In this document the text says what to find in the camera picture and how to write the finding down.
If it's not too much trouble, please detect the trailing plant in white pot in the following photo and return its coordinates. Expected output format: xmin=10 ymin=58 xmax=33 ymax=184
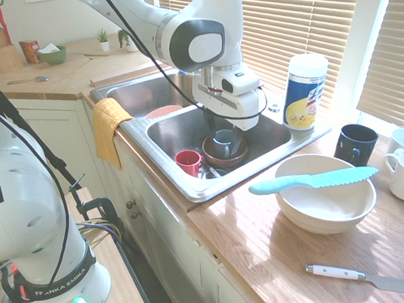
xmin=116 ymin=27 xmax=140 ymax=54

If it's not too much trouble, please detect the small plant in white pot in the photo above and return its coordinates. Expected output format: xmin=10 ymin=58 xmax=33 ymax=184
xmin=95 ymin=27 xmax=112 ymax=53

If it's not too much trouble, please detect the stainless steel double sink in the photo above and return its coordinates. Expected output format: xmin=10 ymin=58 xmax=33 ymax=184
xmin=88 ymin=60 xmax=337 ymax=210

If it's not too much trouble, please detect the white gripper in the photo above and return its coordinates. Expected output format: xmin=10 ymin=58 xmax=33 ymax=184
xmin=191 ymin=78 xmax=264 ymax=158

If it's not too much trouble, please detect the grey mug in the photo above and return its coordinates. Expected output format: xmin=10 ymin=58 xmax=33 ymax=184
xmin=212 ymin=128 xmax=238 ymax=160

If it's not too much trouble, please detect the white napkin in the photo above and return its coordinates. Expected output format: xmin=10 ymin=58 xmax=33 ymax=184
xmin=36 ymin=43 xmax=62 ymax=56

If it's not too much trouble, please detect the pink plastic bowl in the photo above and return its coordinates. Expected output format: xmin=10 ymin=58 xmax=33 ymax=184
xmin=142 ymin=104 xmax=184 ymax=121

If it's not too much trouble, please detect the white-handled table knife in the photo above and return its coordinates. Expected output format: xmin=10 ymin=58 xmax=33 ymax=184
xmin=304 ymin=258 xmax=404 ymax=302

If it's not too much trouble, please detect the black clamp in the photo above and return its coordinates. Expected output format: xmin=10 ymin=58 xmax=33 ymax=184
xmin=67 ymin=171 xmax=126 ymax=237

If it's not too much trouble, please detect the yellow dish cloth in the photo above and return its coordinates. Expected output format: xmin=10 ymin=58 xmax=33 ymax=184
xmin=90 ymin=96 xmax=138 ymax=173

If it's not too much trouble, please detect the orange cardboard box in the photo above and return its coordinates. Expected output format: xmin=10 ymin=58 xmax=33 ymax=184
xmin=18 ymin=39 xmax=42 ymax=65

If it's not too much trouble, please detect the brown wooden bowl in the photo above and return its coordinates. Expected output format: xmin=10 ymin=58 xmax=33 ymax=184
xmin=201 ymin=132 xmax=250 ymax=170

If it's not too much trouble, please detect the black ceramic mug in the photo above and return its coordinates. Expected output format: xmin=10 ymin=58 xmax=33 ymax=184
xmin=331 ymin=122 xmax=381 ymax=169

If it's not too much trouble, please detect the red-handled knife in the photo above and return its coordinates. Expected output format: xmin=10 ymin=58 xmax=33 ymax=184
xmin=0 ymin=0 xmax=13 ymax=47

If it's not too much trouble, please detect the red cup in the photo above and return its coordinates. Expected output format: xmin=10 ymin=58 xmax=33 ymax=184
xmin=174 ymin=149 xmax=207 ymax=178

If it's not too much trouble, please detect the green bowl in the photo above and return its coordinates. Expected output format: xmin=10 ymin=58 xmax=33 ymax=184
xmin=38 ymin=45 xmax=68 ymax=66

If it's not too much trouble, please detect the black strap cable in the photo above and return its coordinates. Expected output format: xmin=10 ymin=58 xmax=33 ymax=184
xmin=0 ymin=57 xmax=90 ymax=219

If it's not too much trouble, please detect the wide beige window blind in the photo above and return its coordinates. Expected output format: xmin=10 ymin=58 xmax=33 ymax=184
xmin=157 ymin=0 xmax=371 ymax=117

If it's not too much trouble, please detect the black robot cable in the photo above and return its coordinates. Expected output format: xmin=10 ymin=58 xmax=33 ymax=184
xmin=99 ymin=0 xmax=270 ymax=128

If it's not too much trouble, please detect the coloured wire bundle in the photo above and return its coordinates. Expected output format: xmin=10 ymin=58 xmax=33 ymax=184
xmin=77 ymin=215 xmax=123 ymax=243

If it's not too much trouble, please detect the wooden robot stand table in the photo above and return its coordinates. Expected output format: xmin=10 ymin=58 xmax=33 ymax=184
xmin=62 ymin=183 xmax=152 ymax=303

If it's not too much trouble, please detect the cream ribbed bowl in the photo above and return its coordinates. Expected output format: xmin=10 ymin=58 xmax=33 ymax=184
xmin=273 ymin=150 xmax=380 ymax=239

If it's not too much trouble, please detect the disinfecting wipes canister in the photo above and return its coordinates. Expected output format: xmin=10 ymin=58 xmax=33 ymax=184
xmin=279 ymin=52 xmax=333 ymax=133

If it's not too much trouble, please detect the metal spoon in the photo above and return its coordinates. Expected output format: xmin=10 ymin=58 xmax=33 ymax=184
xmin=5 ymin=75 xmax=52 ymax=86

